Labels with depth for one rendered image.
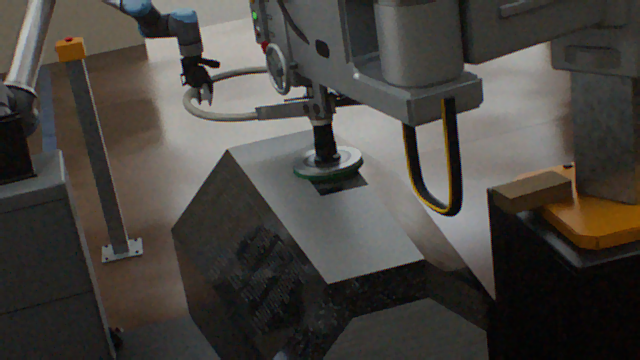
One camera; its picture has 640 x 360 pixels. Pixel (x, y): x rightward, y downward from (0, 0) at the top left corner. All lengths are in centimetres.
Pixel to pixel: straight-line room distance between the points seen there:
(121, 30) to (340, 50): 713
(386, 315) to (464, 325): 20
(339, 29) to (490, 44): 38
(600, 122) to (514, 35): 49
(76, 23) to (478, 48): 742
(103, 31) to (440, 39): 745
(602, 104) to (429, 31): 69
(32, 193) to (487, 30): 175
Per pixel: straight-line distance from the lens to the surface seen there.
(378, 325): 217
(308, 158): 289
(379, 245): 232
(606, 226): 253
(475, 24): 213
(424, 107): 207
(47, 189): 327
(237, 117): 319
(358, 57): 229
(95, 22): 933
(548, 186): 266
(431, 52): 206
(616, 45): 247
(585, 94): 260
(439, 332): 224
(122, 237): 466
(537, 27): 226
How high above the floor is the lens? 189
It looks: 22 degrees down
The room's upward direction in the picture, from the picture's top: 9 degrees counter-clockwise
